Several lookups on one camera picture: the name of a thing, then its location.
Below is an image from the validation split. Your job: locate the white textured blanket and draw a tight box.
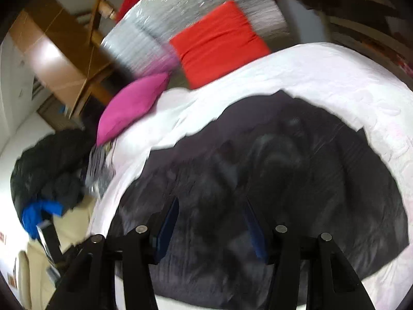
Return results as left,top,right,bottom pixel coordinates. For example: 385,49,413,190
87,42,413,310

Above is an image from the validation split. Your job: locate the silver foil insulation mat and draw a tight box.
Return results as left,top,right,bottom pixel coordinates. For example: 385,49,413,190
101,0,288,78

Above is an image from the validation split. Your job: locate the wooden bookshelf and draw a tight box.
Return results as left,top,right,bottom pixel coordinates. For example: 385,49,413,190
274,0,413,88

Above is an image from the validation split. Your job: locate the black jacket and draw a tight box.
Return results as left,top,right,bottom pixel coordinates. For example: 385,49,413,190
108,90,410,310

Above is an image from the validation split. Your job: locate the brown wooden cabinet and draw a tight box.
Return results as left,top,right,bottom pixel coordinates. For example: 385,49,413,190
8,0,125,117

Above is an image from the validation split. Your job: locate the pile of dark clothes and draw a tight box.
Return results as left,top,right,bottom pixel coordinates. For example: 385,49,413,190
10,128,97,215

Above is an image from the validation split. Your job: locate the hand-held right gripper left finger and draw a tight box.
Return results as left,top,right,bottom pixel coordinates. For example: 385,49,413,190
45,197,180,310

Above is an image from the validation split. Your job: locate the grey striped cloth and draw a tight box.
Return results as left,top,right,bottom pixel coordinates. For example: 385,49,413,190
81,139,117,199

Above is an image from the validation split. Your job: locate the woven storage basket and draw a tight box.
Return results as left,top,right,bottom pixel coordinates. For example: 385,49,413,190
37,95,81,130

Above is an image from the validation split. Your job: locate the red-orange pillow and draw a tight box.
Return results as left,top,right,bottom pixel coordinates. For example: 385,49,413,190
169,1,271,90

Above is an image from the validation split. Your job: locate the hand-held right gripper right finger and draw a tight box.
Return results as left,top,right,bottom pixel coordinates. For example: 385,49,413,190
243,197,376,310

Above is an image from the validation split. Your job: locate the blue garment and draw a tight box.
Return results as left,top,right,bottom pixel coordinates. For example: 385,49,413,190
22,200,65,239

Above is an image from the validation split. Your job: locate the magenta pillow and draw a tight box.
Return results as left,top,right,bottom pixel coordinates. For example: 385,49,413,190
96,72,171,146

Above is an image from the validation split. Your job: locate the wooden chair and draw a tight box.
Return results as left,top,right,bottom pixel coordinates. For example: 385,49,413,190
89,0,131,46

